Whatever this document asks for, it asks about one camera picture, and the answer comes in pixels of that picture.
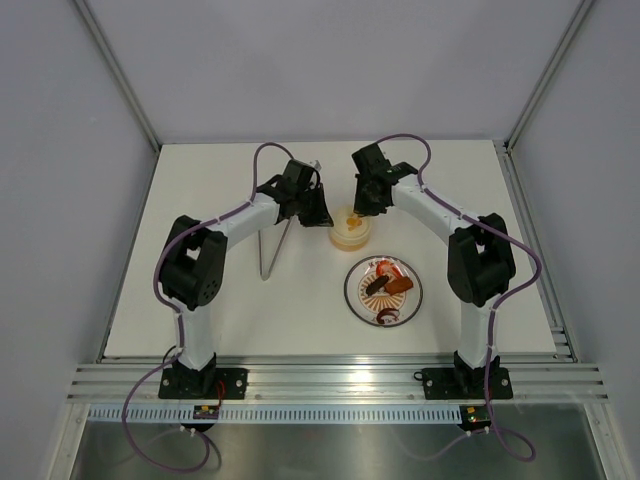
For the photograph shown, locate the round beige container lid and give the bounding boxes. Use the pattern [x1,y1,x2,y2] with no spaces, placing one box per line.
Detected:
[329,206,372,236]

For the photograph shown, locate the round beige lunch container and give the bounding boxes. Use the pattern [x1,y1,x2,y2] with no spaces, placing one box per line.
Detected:
[329,231,370,252]

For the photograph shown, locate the metal food tongs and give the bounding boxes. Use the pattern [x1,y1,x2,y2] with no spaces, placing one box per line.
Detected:
[257,219,292,281]

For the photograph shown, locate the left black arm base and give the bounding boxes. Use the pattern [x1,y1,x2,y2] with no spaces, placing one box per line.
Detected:
[158,364,249,400]

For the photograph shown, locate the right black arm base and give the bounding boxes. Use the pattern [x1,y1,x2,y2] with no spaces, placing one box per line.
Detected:
[413,367,514,400]

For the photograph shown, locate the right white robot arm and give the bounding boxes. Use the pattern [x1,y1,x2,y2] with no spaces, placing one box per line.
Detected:
[352,144,516,396]

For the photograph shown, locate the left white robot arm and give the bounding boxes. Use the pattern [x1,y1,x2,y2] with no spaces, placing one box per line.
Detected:
[154,160,333,398]

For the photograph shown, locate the red pepper slice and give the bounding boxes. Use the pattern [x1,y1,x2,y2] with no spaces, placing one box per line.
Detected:
[376,260,404,279]

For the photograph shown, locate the dark sea cucumber piece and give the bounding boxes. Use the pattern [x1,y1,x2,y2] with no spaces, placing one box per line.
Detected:
[365,275,389,296]

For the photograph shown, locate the brown braised meat strip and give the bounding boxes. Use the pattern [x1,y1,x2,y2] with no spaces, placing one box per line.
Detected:
[384,276,414,296]

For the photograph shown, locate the patterned round plate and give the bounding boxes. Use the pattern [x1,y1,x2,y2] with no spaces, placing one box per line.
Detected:
[343,256,424,328]

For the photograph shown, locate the dark red octopus tentacle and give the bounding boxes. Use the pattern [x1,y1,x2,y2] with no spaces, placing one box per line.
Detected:
[375,308,399,325]

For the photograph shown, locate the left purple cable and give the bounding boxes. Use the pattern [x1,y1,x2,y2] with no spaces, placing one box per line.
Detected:
[121,142,296,476]

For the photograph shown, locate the purple cable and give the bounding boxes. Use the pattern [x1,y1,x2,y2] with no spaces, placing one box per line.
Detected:
[121,142,296,476]
[379,132,544,461]

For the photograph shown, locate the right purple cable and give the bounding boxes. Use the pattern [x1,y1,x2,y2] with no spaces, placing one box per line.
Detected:
[379,132,544,461]

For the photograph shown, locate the right aluminium frame post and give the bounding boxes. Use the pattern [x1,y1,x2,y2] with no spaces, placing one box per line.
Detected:
[502,0,599,154]

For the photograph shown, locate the aluminium frame post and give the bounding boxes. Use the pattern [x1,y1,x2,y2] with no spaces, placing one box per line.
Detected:
[502,0,599,154]
[70,0,162,156]

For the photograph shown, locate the aluminium mounting rail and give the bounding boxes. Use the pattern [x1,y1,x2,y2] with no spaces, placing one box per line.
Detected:
[67,355,609,404]

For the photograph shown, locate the left aluminium frame post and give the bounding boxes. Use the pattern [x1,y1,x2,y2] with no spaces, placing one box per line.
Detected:
[70,0,162,156]

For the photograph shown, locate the white slotted cable duct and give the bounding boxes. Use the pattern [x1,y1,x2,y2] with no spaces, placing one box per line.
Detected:
[88,404,462,425]

